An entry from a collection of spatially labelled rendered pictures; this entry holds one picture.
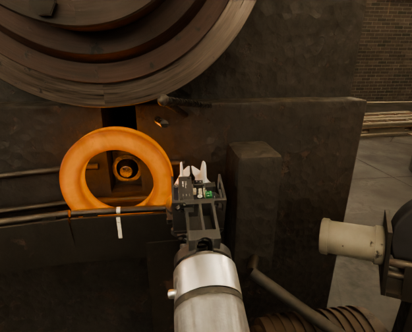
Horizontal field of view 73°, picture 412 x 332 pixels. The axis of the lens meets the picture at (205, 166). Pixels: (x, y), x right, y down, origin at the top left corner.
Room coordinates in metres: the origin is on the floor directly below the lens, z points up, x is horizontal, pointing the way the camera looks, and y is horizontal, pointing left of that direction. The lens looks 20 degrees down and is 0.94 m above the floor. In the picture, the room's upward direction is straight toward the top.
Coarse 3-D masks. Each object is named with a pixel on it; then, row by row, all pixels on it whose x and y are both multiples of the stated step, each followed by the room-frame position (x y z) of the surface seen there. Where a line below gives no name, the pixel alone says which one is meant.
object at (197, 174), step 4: (204, 164) 0.42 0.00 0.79; (192, 168) 0.47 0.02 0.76; (200, 168) 0.44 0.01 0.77; (204, 168) 0.41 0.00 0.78; (192, 172) 0.46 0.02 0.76; (196, 172) 0.46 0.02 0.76; (200, 172) 0.44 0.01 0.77; (204, 172) 0.41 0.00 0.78; (192, 176) 0.46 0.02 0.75; (196, 176) 0.45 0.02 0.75; (200, 176) 0.44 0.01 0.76; (204, 176) 0.41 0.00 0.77; (204, 180) 0.41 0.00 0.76; (208, 180) 0.44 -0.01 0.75
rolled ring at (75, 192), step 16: (112, 128) 0.44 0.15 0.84; (128, 128) 0.45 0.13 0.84; (80, 144) 0.42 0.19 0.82; (96, 144) 0.42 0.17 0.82; (112, 144) 0.42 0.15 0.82; (128, 144) 0.43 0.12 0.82; (144, 144) 0.43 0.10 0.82; (64, 160) 0.42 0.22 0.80; (80, 160) 0.42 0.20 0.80; (144, 160) 0.43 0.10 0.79; (160, 160) 0.43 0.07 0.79; (64, 176) 0.42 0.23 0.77; (80, 176) 0.42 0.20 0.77; (160, 176) 0.43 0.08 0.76; (64, 192) 0.42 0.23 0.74; (80, 192) 0.42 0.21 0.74; (160, 192) 0.43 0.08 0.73; (80, 208) 0.42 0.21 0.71
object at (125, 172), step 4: (124, 160) 0.53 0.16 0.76; (128, 160) 0.53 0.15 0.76; (132, 160) 0.53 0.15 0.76; (120, 164) 0.52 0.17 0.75; (124, 164) 0.52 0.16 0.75; (128, 164) 0.52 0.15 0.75; (132, 164) 0.53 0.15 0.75; (136, 164) 0.53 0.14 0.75; (116, 168) 0.53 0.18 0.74; (120, 168) 0.52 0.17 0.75; (124, 168) 0.51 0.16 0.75; (128, 168) 0.52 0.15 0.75; (132, 168) 0.52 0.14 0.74; (136, 168) 0.53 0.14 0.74; (120, 172) 0.51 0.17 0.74; (124, 172) 0.51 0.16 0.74; (128, 172) 0.52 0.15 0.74; (132, 172) 0.52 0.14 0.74; (136, 172) 0.53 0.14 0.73; (124, 176) 0.51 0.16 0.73; (128, 176) 0.52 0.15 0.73; (132, 176) 0.53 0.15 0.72
